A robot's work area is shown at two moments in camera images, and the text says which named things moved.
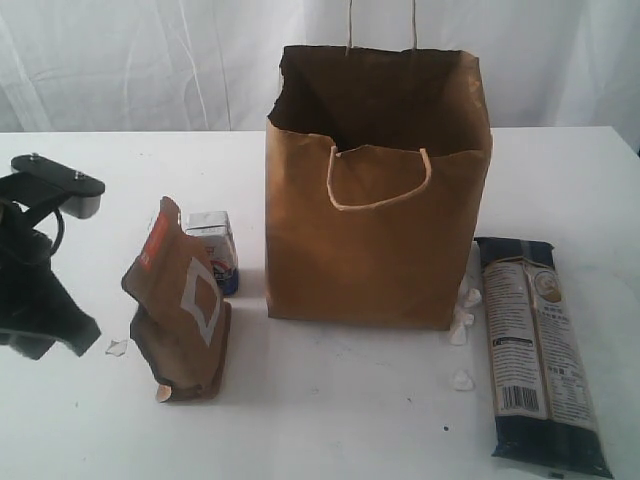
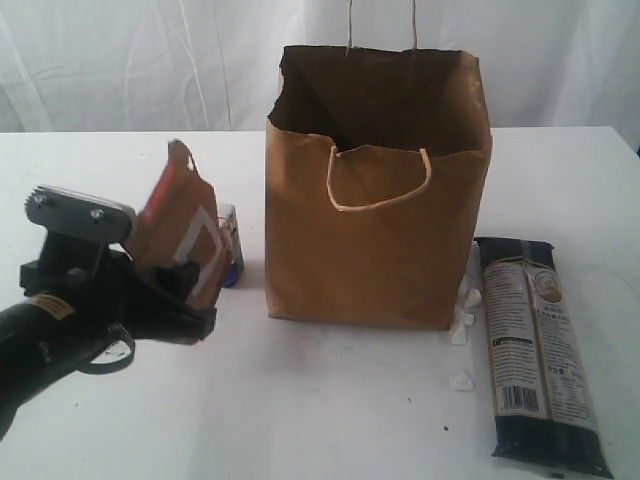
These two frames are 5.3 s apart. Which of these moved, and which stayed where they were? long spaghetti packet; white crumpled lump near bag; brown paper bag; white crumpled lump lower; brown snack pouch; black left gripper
Moved: black left gripper; brown snack pouch
Stayed: white crumpled lump lower; brown paper bag; white crumpled lump near bag; long spaghetti packet
